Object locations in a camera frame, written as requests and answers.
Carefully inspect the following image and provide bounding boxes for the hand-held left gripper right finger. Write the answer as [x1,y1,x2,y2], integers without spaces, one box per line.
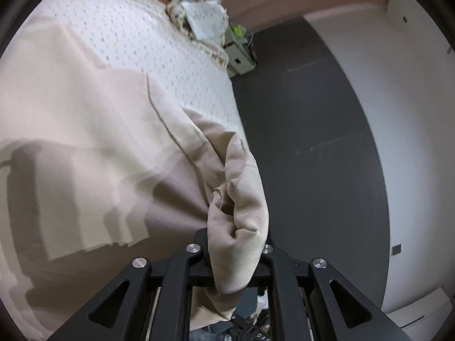
[249,243,409,341]

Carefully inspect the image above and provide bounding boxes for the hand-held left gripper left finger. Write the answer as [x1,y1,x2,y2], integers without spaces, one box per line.
[46,227,217,341]

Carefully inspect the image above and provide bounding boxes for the beige pants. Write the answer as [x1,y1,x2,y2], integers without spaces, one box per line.
[0,14,269,331]

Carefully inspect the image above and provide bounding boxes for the white box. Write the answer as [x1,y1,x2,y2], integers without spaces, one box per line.
[223,24,257,78]

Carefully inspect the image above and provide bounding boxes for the white floral bed sheet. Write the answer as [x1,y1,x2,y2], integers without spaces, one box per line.
[0,0,246,341]

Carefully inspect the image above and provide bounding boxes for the crumpled floral cloth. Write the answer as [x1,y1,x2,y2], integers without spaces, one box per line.
[166,0,230,70]

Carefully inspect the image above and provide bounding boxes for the black printed strap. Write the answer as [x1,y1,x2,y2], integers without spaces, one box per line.
[230,313,273,341]

